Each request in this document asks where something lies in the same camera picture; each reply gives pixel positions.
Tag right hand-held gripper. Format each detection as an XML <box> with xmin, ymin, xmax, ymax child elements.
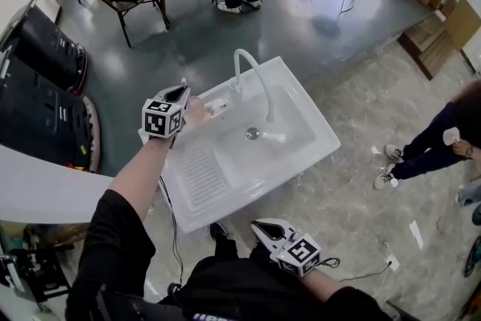
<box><xmin>250</xmin><ymin>218</ymin><xmax>322</xmax><ymax>279</ymax></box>

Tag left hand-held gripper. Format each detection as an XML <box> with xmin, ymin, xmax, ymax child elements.
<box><xmin>141</xmin><ymin>84</ymin><xmax>192</xmax><ymax>141</ymax></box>

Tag pink translucent cup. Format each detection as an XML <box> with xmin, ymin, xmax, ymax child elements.
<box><xmin>186</xmin><ymin>96</ymin><xmax>208</xmax><ymax>125</ymax></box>

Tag person's left forearm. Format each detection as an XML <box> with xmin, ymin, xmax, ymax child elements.
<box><xmin>111</xmin><ymin>135</ymin><xmax>177</xmax><ymax>223</ymax></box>

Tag person's right forearm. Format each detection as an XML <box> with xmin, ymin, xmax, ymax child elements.
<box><xmin>300</xmin><ymin>268</ymin><xmax>346</xmax><ymax>300</ymax></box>

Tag person's left black shoe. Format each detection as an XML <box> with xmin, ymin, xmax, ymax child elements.
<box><xmin>209</xmin><ymin>222</ymin><xmax>229</xmax><ymax>242</ymax></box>

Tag white curved faucet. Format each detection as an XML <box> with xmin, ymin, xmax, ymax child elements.
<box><xmin>229</xmin><ymin>48</ymin><xmax>277</xmax><ymax>124</ymax></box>

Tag white ceramic sink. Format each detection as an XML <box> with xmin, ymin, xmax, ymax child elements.
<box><xmin>138</xmin><ymin>56</ymin><xmax>342</xmax><ymax>235</ymax></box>

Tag black coffee machines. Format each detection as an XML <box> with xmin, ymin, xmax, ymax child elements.
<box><xmin>0</xmin><ymin>56</ymin><xmax>101</xmax><ymax>174</ymax></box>

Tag black service robot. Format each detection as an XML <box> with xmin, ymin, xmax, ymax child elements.
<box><xmin>0</xmin><ymin>5</ymin><xmax>89</xmax><ymax>95</ymax></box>

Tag white paper strip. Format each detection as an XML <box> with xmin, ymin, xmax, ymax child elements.
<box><xmin>408</xmin><ymin>220</ymin><xmax>425</xmax><ymax>250</ymax></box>

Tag person's black clothing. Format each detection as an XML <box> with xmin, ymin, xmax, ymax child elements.
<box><xmin>64</xmin><ymin>188</ymin><xmax>395</xmax><ymax>321</ymax></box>

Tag green black tool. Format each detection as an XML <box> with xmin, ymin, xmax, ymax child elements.
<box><xmin>464</xmin><ymin>236</ymin><xmax>481</xmax><ymax>277</ymax></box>

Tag black metal rack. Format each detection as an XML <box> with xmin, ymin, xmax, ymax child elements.
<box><xmin>0</xmin><ymin>225</ymin><xmax>75</xmax><ymax>304</ymax></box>

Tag cardboard boxes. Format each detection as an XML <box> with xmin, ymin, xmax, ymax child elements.
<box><xmin>398</xmin><ymin>13</ymin><xmax>467</xmax><ymax>82</ymax></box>

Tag flat cardboard sheet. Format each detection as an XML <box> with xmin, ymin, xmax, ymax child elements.
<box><xmin>443</xmin><ymin>0</ymin><xmax>481</xmax><ymax>52</ymax></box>

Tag left hand-held gripper black cable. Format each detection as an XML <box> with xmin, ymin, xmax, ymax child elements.
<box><xmin>158</xmin><ymin>176</ymin><xmax>185</xmax><ymax>289</ymax></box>

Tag white power strip with cable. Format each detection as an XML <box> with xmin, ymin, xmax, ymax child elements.
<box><xmin>340</xmin><ymin>242</ymin><xmax>401</xmax><ymax>304</ymax></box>

